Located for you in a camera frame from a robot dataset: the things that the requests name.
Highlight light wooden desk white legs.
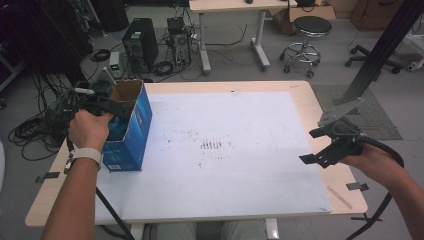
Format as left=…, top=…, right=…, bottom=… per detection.
left=188, top=0, right=298, bottom=74

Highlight white strap wristwatch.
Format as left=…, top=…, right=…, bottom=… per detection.
left=64, top=147, right=103, bottom=175

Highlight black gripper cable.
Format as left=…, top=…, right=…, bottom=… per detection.
left=65, top=136, right=136, bottom=240
left=346, top=134, right=405, bottom=240

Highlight person's left hand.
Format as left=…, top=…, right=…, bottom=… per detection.
left=68, top=109, right=114, bottom=153

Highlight black computer tower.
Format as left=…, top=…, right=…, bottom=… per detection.
left=121, top=17, right=160, bottom=74

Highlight black tape piece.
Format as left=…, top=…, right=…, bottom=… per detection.
left=34, top=171, right=61, bottom=184
left=345, top=182, right=370, bottom=193

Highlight dark curtain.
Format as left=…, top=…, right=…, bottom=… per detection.
left=0, top=0, right=95, bottom=98

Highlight white table leg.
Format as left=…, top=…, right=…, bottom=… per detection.
left=264, top=218, right=280, bottom=240

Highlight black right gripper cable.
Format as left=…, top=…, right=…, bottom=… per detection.
left=346, top=134, right=405, bottom=240

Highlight clear tape strip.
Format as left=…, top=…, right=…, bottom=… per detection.
left=326, top=185, right=353, bottom=210

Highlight blue cardboard box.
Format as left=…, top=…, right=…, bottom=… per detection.
left=101, top=78, right=153, bottom=173

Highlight white table mat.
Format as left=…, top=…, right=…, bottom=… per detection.
left=94, top=90, right=333, bottom=224

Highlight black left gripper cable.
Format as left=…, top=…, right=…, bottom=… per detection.
left=65, top=136, right=136, bottom=240

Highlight small power supply green display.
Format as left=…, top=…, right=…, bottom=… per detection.
left=108, top=50, right=122, bottom=80

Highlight black round stool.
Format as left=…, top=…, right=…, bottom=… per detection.
left=279, top=15, right=333, bottom=79

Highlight open computer case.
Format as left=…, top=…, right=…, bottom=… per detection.
left=166, top=16, right=193, bottom=66

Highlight black cable bundle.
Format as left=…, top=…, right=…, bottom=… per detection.
left=8, top=73, right=83, bottom=162

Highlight grey floor mat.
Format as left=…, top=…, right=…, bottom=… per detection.
left=311, top=84, right=404, bottom=141

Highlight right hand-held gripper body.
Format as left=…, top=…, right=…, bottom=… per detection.
left=317, top=97, right=366, bottom=162

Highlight brown cardboard box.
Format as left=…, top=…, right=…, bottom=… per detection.
left=349, top=0, right=406, bottom=33

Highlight black tape cross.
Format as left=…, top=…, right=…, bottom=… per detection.
left=350, top=213, right=383, bottom=229

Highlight open cardboard box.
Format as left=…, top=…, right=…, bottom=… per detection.
left=271, top=4, right=337, bottom=36

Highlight black office chair base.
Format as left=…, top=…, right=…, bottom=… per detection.
left=344, top=44, right=404, bottom=75

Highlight person's right hand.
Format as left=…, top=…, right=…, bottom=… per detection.
left=339, top=143, right=401, bottom=189

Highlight black metal post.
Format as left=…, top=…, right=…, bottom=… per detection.
left=333, top=0, right=424, bottom=106

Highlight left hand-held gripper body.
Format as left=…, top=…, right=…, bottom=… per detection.
left=57, top=66, right=117, bottom=117

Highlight coiled black cable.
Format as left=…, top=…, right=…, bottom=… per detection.
left=151, top=60, right=174, bottom=77
left=89, top=48, right=112, bottom=63

